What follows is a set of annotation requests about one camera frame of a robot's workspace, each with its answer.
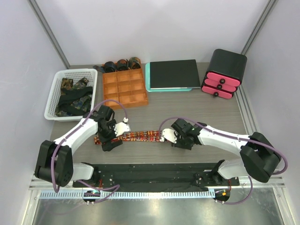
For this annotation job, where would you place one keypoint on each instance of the white perforated plastic basket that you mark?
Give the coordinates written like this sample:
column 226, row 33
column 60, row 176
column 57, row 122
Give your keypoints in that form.
column 54, row 95

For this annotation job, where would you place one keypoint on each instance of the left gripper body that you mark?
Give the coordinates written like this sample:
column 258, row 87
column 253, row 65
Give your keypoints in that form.
column 108, row 132

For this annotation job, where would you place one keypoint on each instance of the teal tray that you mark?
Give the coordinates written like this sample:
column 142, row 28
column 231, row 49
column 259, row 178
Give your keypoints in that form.
column 149, row 89

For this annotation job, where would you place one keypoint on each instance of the white slotted cable duct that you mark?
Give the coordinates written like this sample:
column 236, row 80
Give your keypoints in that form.
column 81, row 193

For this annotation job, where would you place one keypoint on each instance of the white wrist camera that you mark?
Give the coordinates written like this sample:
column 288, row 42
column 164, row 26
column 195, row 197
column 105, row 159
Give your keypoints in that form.
column 168, row 135
column 121, row 127

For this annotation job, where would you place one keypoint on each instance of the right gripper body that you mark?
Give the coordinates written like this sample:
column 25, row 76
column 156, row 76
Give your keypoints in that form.
column 182, row 142

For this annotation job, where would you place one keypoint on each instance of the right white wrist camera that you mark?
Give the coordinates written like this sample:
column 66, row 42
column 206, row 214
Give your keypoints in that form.
column 168, row 135

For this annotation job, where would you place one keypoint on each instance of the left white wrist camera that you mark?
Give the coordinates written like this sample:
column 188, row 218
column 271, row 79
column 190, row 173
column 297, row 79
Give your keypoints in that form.
column 121, row 127

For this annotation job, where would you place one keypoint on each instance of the multicoloured plaid tie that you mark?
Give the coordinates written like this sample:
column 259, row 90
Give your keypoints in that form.
column 140, row 136

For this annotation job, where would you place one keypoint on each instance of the rolled brown floral tie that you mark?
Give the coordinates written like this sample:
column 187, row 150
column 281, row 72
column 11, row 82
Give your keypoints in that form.
column 122, row 65

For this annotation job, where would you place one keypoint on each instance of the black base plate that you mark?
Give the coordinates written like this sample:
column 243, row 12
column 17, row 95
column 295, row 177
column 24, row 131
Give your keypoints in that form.
column 158, row 167

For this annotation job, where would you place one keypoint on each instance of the aluminium rail frame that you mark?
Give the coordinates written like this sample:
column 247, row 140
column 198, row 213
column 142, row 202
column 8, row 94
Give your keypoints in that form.
column 165, row 181

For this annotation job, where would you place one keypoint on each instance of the black notebook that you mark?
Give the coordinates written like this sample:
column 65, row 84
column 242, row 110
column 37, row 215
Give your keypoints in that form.
column 175, row 74

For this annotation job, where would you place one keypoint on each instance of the orange compartment tray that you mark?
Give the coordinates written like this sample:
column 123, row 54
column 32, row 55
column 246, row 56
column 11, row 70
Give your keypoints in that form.
column 126, row 87

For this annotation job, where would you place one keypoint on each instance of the black tie in basket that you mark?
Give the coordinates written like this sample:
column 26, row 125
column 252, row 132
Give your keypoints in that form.
column 75, row 102

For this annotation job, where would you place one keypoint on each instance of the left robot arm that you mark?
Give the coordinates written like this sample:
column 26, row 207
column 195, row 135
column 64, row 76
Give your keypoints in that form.
column 55, row 162

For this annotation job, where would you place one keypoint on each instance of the black pink drawer cabinet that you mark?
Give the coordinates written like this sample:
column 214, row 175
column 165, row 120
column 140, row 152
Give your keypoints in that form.
column 224, row 74

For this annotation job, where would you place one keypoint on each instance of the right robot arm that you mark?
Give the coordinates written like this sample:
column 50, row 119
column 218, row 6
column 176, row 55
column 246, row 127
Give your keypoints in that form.
column 257, row 157

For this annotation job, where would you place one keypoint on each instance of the dark floral tie in basket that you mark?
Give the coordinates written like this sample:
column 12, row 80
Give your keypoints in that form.
column 70, row 85

